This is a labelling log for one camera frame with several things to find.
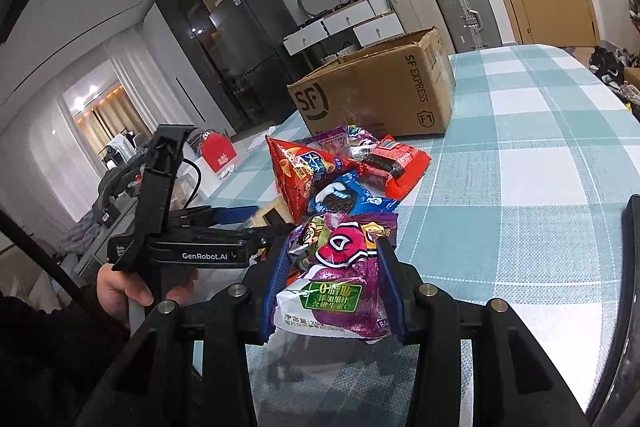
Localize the grey refrigerator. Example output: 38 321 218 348
209 0 302 120

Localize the purple packet pink mask print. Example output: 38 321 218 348
307 211 399 280

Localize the person's left forearm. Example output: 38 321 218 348
0 289 133 427

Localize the black curved cable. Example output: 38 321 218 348
585 193 640 427

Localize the purple foil snack packet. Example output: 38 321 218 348
304 125 383 160

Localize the pale yellow snack packet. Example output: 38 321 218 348
249 196 297 230

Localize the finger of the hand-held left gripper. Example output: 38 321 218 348
200 211 297 258
172 204 260 230

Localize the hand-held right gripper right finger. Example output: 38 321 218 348
375 236 591 427

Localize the red paper bag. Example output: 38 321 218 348
199 131 239 174

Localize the dark glass cabinet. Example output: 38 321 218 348
155 0 253 135

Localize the pile of shoes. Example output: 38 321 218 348
587 44 640 118

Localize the large cardboard box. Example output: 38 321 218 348
286 27 457 138

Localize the beige suitcase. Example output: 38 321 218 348
384 0 451 52

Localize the purple white packet green label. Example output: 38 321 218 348
274 259 396 342

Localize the teal checked tablecloth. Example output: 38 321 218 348
192 42 640 427

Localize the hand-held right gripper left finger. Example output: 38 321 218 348
75 234 296 427

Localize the white curtain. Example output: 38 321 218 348
105 39 168 138

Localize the red edged snack packet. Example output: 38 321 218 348
357 134 432 201

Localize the person's left hand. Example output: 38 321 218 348
97 264 199 308

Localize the blue cookie packet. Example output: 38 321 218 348
306 171 401 216

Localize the cartoon print snack packet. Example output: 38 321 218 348
289 217 328 273

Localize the white drawer desk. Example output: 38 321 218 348
283 0 406 58

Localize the red cone chips packet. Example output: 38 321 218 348
264 134 362 226

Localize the silver suitcase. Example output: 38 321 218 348
430 0 504 54

